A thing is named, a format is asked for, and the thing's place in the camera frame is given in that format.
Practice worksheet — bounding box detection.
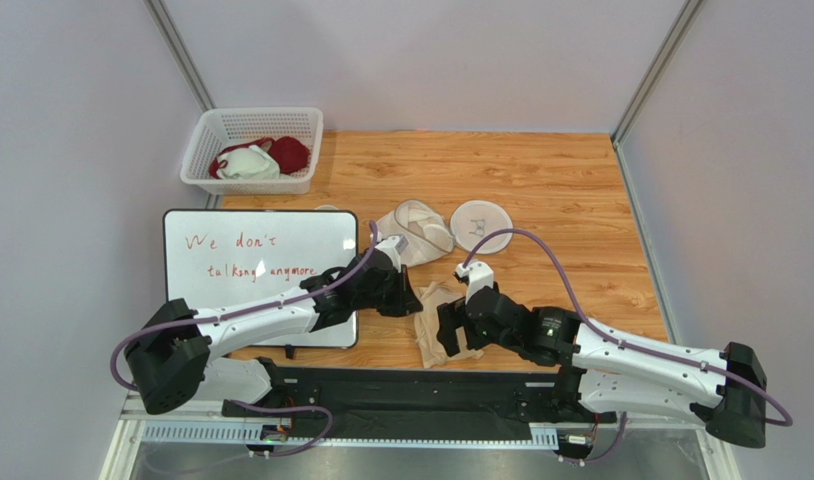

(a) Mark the beige bra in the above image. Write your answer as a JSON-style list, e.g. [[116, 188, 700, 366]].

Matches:
[[414, 282, 485, 369]]

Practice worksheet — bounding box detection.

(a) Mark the round white bag lid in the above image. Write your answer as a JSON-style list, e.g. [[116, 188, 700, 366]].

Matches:
[[449, 200, 513, 252]]

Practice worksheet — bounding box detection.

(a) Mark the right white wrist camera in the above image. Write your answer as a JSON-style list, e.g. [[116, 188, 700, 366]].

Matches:
[[454, 261, 495, 303]]

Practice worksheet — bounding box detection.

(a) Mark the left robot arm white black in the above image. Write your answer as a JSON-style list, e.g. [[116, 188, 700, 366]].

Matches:
[[115, 249, 423, 415]]

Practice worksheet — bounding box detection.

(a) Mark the aluminium frame rail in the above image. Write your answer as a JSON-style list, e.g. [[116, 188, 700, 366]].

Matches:
[[102, 397, 741, 479]]

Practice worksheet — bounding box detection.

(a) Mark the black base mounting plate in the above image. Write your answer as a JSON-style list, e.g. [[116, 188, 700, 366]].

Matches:
[[260, 366, 617, 441]]

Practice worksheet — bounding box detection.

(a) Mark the whiteboard with red writing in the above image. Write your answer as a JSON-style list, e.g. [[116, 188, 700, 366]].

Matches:
[[163, 210, 358, 309]]

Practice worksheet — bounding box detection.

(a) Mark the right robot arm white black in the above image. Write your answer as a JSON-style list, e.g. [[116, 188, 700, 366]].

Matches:
[[437, 287, 767, 449]]

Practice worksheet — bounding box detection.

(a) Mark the white plastic basket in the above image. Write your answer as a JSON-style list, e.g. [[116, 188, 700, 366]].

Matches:
[[180, 107, 324, 196]]

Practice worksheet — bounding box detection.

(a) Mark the white bra in basket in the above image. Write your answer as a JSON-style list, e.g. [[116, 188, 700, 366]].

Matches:
[[216, 145, 281, 180]]

